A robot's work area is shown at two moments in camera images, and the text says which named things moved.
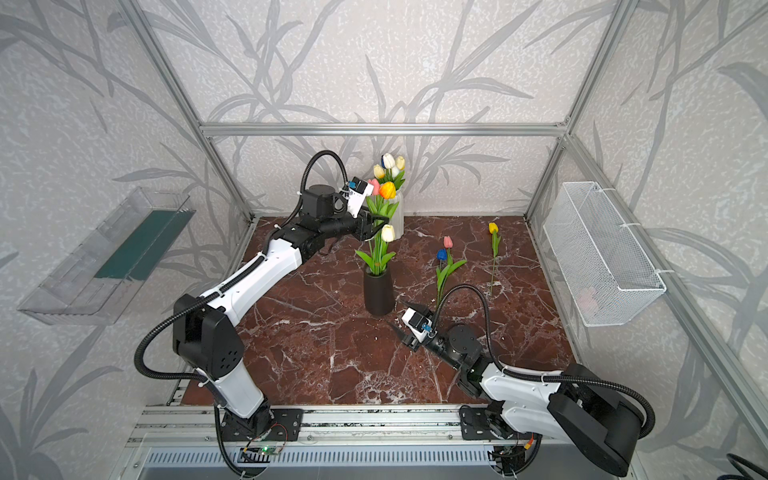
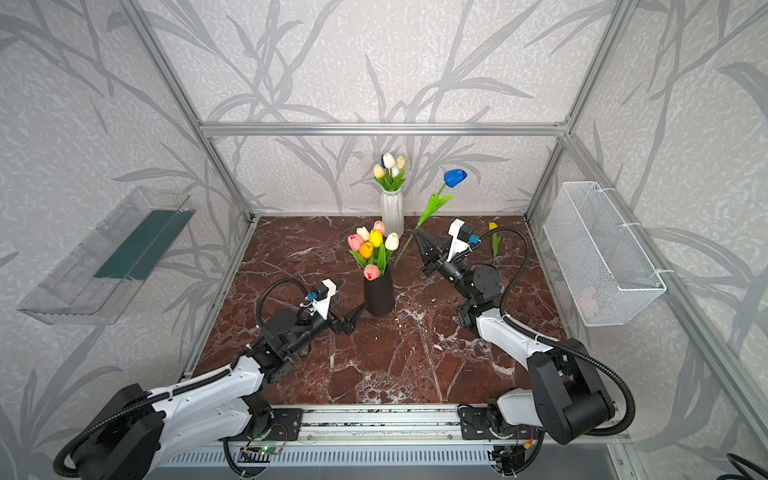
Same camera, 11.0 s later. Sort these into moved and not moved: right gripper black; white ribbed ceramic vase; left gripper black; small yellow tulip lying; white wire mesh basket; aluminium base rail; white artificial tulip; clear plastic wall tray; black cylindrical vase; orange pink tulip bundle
Moved: left gripper black; right gripper black; orange pink tulip bundle
Not moved: small yellow tulip lying; white ribbed ceramic vase; white artificial tulip; white wire mesh basket; clear plastic wall tray; black cylindrical vase; aluminium base rail
